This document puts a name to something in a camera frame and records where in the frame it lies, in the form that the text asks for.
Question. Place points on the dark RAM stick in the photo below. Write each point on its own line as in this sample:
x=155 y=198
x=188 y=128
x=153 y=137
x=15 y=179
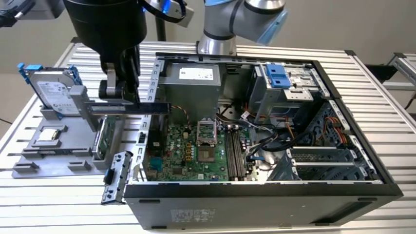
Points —
x=152 y=108
x=59 y=152

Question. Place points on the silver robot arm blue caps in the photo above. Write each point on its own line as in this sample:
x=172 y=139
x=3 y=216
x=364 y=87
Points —
x=227 y=24

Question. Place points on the black table corner cap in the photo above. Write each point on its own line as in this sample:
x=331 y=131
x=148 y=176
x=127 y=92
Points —
x=349 y=52
x=75 y=40

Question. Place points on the black vertical pole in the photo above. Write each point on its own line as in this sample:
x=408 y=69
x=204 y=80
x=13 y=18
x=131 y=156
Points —
x=160 y=33

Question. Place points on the hard disk in blue carrier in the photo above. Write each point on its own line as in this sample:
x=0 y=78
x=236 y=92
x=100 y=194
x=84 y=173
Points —
x=52 y=90

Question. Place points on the grey power supply unit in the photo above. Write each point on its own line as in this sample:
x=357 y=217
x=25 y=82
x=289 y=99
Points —
x=191 y=92

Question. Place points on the green graphics card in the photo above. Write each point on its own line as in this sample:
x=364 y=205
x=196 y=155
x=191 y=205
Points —
x=108 y=136

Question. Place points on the silver CPU chip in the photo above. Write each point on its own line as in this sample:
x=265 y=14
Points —
x=48 y=134

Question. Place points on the grey parts rack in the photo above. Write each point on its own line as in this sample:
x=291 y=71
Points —
x=75 y=141

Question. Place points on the blue drive bay latch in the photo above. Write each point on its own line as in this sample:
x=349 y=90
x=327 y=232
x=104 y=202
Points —
x=277 y=75

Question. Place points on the green motherboard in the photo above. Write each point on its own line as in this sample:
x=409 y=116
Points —
x=175 y=156

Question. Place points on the blue board connector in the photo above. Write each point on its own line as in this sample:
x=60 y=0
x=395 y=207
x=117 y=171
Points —
x=156 y=163

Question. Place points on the CPU socket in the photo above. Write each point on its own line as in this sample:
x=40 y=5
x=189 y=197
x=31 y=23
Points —
x=207 y=153

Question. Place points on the grey metal drive cage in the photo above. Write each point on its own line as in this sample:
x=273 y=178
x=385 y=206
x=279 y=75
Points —
x=285 y=97

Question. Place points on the black open PC case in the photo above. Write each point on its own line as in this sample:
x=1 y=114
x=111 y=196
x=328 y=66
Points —
x=260 y=209

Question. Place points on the aluminium slat side table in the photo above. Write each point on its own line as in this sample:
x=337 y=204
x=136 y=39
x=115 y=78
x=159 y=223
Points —
x=401 y=73

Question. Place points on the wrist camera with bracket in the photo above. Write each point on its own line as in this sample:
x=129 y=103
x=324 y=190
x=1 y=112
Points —
x=41 y=9
x=181 y=17

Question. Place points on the grey card retention bracket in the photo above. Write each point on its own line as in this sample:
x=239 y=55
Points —
x=119 y=175

